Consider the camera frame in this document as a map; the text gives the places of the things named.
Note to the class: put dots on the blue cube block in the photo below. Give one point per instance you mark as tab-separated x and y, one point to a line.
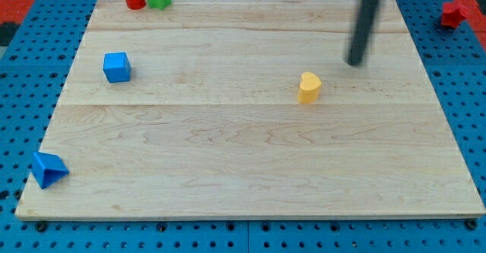
116	67

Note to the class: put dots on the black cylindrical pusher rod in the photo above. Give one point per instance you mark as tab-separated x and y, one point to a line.
366	17

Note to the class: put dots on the red star block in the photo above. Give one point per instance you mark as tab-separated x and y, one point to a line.
453	14

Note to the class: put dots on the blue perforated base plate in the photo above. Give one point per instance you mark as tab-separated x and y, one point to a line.
33	71

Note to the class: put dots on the yellow heart block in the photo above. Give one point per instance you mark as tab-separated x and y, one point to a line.
309	88

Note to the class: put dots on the wooden board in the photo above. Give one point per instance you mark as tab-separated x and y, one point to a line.
209	126

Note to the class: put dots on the blue triangular prism block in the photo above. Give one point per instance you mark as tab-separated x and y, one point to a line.
47	169

